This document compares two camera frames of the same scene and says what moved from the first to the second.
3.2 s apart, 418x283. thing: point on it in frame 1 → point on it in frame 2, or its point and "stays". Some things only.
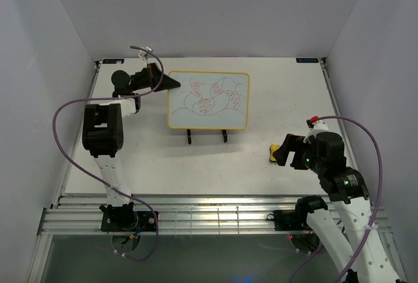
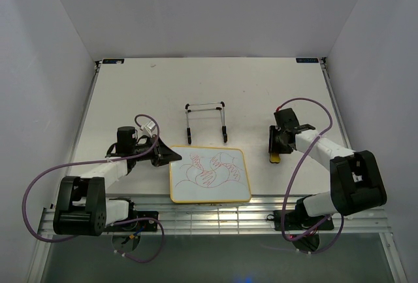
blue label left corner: [112, 61] stays
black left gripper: [156, 79] → [162, 154]
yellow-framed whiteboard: [209, 100] → [208, 174]
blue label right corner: [307, 60] stays
